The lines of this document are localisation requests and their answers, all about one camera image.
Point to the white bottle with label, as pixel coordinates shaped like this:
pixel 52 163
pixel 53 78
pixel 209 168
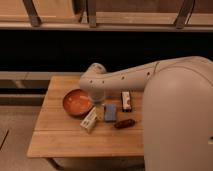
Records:
pixel 89 122

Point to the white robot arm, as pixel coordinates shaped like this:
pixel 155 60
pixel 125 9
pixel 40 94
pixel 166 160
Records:
pixel 177 109

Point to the wooden table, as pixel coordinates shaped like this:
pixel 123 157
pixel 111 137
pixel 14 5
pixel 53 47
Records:
pixel 57 134

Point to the metal railing frame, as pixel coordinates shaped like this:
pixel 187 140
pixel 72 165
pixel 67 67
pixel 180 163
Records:
pixel 108 15

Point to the blue sponge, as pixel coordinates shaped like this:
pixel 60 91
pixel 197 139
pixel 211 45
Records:
pixel 110 113

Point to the orange ceramic bowl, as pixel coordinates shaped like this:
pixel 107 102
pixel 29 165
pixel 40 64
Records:
pixel 77 103

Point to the brown sausage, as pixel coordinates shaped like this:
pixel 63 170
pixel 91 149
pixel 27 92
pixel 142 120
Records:
pixel 124 124

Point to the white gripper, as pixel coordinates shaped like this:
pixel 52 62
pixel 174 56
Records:
pixel 98 96

